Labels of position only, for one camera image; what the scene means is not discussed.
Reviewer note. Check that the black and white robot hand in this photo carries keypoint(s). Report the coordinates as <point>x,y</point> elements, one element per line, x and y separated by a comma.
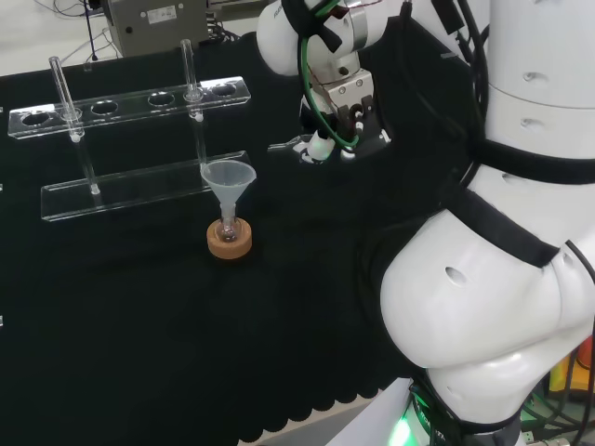
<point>346,93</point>

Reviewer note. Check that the clear plastic funnel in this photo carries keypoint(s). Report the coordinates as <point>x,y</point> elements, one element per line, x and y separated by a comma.
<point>228,179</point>

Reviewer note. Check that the small round-bottom glass flask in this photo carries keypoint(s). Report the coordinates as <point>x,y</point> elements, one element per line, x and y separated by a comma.
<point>228,235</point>

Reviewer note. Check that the clear acrylic funnel stand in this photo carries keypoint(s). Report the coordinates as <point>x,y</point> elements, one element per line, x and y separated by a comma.
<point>139,190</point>

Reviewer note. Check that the grey equipment box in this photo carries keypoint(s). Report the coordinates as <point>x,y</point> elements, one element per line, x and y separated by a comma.
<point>162,23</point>

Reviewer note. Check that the black bench cloth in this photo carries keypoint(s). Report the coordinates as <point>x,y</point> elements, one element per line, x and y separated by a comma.
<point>139,302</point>

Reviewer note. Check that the yellow stop button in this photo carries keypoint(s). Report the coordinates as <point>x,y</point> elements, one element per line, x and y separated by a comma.
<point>576,376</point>

